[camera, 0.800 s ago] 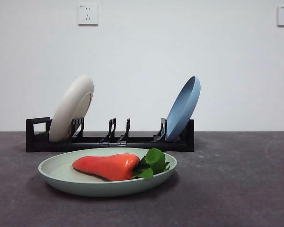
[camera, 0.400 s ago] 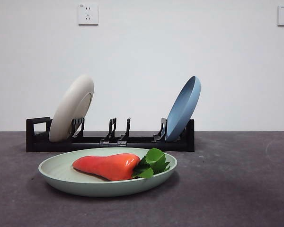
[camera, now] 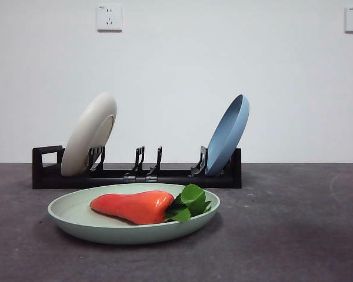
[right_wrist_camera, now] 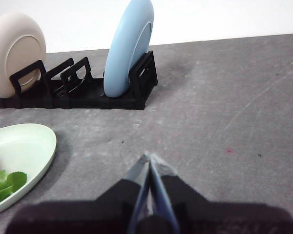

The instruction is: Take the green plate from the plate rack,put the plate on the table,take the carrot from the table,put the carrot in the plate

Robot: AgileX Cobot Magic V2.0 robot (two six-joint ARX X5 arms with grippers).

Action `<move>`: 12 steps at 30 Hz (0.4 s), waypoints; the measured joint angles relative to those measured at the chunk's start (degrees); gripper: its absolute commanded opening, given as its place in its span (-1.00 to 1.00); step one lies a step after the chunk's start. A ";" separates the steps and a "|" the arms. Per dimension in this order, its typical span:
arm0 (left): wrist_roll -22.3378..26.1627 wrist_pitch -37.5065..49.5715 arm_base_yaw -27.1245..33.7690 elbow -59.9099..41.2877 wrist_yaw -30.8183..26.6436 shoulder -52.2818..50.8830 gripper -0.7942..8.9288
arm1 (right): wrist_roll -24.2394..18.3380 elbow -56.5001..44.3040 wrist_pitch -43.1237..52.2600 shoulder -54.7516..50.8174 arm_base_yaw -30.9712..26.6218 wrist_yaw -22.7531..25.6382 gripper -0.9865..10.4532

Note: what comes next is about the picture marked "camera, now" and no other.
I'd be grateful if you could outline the cream plate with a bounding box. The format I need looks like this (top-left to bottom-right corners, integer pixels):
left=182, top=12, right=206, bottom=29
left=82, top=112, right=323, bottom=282
left=60, top=92, right=118, bottom=177

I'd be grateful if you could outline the blue plate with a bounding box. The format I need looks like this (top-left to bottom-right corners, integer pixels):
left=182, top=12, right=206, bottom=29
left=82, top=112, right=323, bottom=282
left=205, top=93, right=250, bottom=177

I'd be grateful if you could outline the black plate rack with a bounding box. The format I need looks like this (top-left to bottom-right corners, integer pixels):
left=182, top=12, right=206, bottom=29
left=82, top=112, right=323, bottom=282
left=32, top=145, right=242, bottom=190

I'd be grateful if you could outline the orange carrot with green leaves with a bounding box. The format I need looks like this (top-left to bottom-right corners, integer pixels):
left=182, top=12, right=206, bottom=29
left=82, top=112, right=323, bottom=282
left=89, top=183, right=212, bottom=226

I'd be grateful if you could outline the green plate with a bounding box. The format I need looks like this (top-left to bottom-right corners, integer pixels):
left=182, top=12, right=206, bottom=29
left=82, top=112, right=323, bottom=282
left=47, top=183, right=221, bottom=246

